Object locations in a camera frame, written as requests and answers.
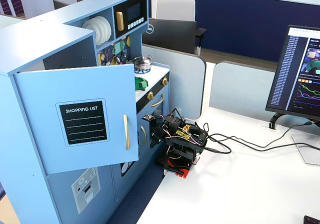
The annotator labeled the gold dishwasher door handle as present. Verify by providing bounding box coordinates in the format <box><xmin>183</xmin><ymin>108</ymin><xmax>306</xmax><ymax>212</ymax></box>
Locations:
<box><xmin>140</xmin><ymin>125</ymin><xmax>148</xmax><ymax>147</ymax></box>

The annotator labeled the red table clamp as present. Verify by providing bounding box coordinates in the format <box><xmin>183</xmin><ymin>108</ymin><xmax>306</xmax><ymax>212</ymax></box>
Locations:
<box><xmin>162</xmin><ymin>158</ymin><xmax>191</xmax><ymax>179</ymax></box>

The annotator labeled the black keyboard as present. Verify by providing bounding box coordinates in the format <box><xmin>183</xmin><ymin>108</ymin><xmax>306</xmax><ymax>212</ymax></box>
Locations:
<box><xmin>303</xmin><ymin>215</ymin><xmax>320</xmax><ymax>224</ymax></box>

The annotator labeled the blue toy kitchen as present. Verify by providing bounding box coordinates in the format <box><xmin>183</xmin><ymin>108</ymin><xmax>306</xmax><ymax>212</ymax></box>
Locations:
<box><xmin>0</xmin><ymin>0</ymin><xmax>171</xmax><ymax>224</ymax></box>

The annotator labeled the black cable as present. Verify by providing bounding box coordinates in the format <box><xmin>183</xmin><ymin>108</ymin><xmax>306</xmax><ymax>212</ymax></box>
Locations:
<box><xmin>204</xmin><ymin>133</ymin><xmax>320</xmax><ymax>155</ymax></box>
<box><xmin>202</xmin><ymin>120</ymin><xmax>316</xmax><ymax>150</ymax></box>

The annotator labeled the blue shopping list fridge door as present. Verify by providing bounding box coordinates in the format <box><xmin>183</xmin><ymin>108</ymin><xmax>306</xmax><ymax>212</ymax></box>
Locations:
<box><xmin>12</xmin><ymin>63</ymin><xmax>140</xmax><ymax>175</ymax></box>

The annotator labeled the black toy microwave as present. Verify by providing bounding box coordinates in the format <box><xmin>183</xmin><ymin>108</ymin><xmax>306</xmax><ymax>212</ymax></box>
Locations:
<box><xmin>113</xmin><ymin>0</ymin><xmax>147</xmax><ymax>39</ymax></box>

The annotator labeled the computer monitor with lit screen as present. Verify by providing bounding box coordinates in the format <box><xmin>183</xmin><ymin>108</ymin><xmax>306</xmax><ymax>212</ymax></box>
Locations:
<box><xmin>265</xmin><ymin>24</ymin><xmax>320</xmax><ymax>122</ymax></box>

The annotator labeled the steel pot with lid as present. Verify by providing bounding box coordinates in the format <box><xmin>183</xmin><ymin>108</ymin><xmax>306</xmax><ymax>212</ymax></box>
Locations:
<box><xmin>131</xmin><ymin>54</ymin><xmax>154</xmax><ymax>71</ymax></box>

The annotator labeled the grey desk divider panel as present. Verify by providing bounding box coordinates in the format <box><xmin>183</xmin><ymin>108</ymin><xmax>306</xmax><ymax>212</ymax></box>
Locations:
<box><xmin>208</xmin><ymin>60</ymin><xmax>320</xmax><ymax>129</ymax></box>
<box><xmin>141</xmin><ymin>43</ymin><xmax>207</xmax><ymax>120</ymax></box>

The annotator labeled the blue dishwasher door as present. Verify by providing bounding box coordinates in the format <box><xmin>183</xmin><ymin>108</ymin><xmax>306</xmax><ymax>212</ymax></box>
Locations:
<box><xmin>111</xmin><ymin>103</ymin><xmax>152</xmax><ymax>205</ymax></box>

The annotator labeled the green round lid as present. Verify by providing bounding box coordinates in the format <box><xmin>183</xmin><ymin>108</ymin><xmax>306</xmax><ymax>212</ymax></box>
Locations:
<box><xmin>134</xmin><ymin>76</ymin><xmax>149</xmax><ymax>92</ymax></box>

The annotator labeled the black Dell monitor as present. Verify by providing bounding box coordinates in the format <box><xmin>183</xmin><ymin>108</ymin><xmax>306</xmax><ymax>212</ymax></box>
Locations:
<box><xmin>142</xmin><ymin>18</ymin><xmax>198</xmax><ymax>55</ymax></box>

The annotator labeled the white desk cable grommet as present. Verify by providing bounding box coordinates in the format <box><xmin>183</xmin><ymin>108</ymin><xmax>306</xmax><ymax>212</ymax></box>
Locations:
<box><xmin>258</xmin><ymin>120</ymin><xmax>282</xmax><ymax>133</ymax></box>

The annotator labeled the gold microwave handle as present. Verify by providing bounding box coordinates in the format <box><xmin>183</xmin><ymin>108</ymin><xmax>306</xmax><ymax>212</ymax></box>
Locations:
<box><xmin>115</xmin><ymin>11</ymin><xmax>125</xmax><ymax>32</ymax></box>

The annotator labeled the blue freezer door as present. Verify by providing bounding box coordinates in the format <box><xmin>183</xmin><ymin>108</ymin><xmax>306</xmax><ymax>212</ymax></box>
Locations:
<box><xmin>46</xmin><ymin>164</ymin><xmax>116</xmax><ymax>224</ymax></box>

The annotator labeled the white toy plate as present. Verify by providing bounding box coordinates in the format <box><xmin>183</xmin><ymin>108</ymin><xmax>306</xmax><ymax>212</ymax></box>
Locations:
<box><xmin>96</xmin><ymin>15</ymin><xmax>112</xmax><ymax>41</ymax></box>
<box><xmin>81</xmin><ymin>18</ymin><xmax>102</xmax><ymax>46</ymax></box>
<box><xmin>89</xmin><ymin>16</ymin><xmax>108</xmax><ymax>44</ymax></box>

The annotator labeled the small camera circuit board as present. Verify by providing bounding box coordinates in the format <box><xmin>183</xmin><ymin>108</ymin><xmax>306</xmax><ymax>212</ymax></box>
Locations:
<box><xmin>141</xmin><ymin>112</ymin><xmax>158</xmax><ymax>122</ymax></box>

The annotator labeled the gold oven handle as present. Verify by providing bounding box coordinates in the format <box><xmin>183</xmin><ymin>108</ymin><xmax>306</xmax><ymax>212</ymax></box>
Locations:
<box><xmin>150</xmin><ymin>93</ymin><xmax>165</xmax><ymax>108</ymax></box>

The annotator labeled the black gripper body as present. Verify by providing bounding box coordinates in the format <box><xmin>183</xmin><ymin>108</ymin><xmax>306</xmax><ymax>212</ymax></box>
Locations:
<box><xmin>149</xmin><ymin>120</ymin><xmax>168</xmax><ymax>142</ymax></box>

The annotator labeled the silver monitor stand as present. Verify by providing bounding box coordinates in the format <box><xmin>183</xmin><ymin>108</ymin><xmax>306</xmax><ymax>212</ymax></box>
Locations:
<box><xmin>269</xmin><ymin>112</ymin><xmax>320</xmax><ymax>166</ymax></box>

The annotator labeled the blue oven door with window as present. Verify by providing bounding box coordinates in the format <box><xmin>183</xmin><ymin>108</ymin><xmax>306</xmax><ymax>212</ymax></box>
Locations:
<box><xmin>149</xmin><ymin>90</ymin><xmax>169</xmax><ymax>125</ymax></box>

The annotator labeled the gold fridge door handle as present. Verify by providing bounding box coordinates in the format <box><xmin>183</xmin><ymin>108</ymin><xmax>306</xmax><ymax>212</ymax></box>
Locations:
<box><xmin>122</xmin><ymin>114</ymin><xmax>131</xmax><ymax>151</ymax></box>

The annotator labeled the grey office chair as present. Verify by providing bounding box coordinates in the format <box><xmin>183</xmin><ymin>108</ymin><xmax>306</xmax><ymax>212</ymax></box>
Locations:
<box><xmin>155</xmin><ymin>0</ymin><xmax>207</xmax><ymax>55</ymax></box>

